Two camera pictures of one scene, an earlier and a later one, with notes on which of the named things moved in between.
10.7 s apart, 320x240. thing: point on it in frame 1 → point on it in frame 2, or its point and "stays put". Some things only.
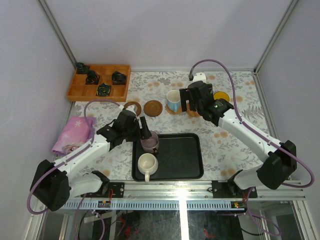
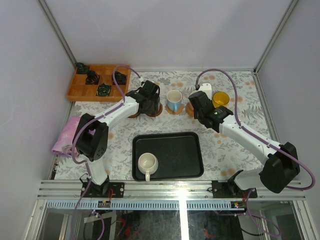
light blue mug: (173, 99) stays put
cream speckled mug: (147, 164) stays put
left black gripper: (138, 128) → (152, 107)
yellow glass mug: (218, 95) stays put
